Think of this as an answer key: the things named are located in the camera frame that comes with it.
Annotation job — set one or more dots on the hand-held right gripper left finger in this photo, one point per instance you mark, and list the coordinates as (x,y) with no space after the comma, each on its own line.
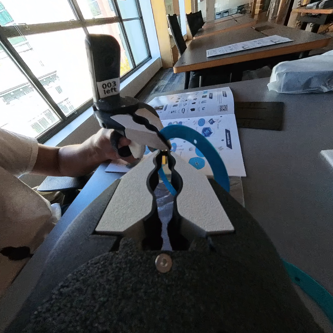
(124,208)

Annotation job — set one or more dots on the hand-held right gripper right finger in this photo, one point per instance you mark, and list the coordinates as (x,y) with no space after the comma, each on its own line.
(203,208)

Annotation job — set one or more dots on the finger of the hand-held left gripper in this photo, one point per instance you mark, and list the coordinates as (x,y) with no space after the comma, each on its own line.
(151,115)
(140,138)

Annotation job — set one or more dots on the brass hex standoff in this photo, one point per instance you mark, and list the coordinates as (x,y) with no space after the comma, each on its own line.
(164,160)

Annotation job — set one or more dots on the person's left forearm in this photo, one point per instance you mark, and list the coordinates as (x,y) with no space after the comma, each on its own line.
(46,161)

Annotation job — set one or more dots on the grey desk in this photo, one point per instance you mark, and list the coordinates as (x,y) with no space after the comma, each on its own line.
(286,195)

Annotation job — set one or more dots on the person's left hand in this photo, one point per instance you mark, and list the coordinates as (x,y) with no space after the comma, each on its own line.
(85,156)

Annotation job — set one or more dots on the clear plastic bag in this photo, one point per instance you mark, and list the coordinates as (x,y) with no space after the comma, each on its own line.
(236,190)

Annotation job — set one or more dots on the large black-framed window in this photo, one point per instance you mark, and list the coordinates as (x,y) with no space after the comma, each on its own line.
(65,78)

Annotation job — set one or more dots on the white instruction booklet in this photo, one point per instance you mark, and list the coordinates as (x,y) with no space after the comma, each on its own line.
(234,161)

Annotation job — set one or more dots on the black mesh chair seat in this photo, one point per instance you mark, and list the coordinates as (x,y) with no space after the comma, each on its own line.
(62,183)

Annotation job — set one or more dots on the black chair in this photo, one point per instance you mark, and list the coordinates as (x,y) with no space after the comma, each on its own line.
(194,22)
(177,33)

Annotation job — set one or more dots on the black flat plate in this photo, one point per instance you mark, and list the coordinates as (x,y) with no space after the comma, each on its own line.
(260,115)

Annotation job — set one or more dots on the narrow wooden table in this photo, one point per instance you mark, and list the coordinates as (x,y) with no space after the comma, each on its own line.
(226,24)

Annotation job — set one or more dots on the printed paper sheet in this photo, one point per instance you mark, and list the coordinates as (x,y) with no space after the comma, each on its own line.
(247,46)

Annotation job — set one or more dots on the white foam-wrapped package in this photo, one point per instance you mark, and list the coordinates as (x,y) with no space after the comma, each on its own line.
(299,75)

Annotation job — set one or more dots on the large wooden table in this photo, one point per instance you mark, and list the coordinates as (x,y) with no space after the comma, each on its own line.
(299,46)

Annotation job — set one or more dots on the wooden shelf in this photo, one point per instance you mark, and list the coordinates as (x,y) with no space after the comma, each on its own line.
(312,15)

